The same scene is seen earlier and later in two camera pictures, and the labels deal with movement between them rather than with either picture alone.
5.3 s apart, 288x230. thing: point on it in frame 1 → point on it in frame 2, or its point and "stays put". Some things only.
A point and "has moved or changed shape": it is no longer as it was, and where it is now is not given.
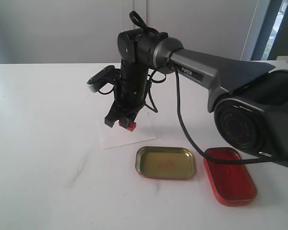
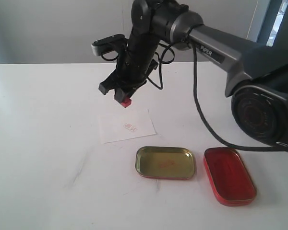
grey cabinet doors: x=86 y=31 stays put
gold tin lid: x=172 y=163 stays put
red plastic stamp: x=131 y=126 has moved or changed shape
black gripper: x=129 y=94 → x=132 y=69
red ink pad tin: x=230 y=183 stays put
